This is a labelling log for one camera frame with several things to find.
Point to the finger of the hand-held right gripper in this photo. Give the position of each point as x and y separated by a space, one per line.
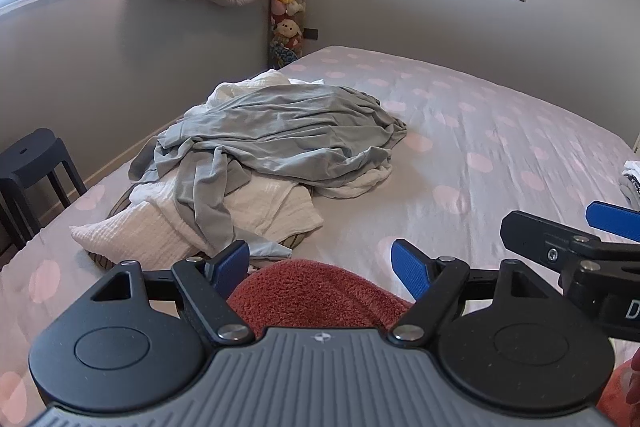
615 221
535 229

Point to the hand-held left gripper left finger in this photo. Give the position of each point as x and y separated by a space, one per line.
231 264

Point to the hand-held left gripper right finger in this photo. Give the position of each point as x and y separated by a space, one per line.
410 269

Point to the grey-blue shirt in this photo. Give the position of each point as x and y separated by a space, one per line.
300 127

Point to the folded grey garment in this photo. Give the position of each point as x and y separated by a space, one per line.
629 197

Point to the folded white garment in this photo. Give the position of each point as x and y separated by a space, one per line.
634 168

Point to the red fleece pants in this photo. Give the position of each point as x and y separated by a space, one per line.
320 292

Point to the polka dot bed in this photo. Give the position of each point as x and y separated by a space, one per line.
475 132

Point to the brown striped garment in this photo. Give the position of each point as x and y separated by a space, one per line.
122 204

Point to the cream crinkle garment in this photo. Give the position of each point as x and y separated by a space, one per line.
260 82

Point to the black stool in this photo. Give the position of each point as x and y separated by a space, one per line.
30 167

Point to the dark wall outlet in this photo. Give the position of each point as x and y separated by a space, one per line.
311 34

